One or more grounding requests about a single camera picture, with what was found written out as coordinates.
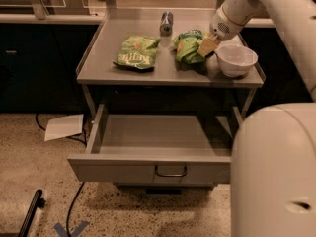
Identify open grey top drawer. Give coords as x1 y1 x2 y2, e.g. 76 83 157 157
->
68 105 232 187

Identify grey metal cabinet table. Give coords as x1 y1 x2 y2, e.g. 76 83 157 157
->
77 8 265 114

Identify dark counter cabinet left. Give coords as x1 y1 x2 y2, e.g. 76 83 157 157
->
0 23 97 113

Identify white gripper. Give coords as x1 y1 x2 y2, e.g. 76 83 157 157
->
197 0 264 57

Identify green kettle chip bag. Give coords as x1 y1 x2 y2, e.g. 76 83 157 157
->
113 36 161 70

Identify black bar object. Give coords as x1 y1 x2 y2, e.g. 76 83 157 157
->
18 189 46 237

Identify black drawer handle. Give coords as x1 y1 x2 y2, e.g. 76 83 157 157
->
154 166 188 178

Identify blue tape cross mark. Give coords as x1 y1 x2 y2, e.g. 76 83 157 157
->
53 220 91 237

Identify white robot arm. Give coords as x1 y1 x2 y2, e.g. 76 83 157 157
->
210 0 316 237

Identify black cable on left floor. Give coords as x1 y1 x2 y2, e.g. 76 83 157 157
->
35 112 88 237

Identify green dang rice chip bag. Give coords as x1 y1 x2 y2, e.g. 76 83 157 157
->
173 30 209 64

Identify white paper sheet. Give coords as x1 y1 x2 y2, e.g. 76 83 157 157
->
44 114 84 141

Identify white ceramic bowl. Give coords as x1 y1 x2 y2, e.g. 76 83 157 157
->
215 44 258 78

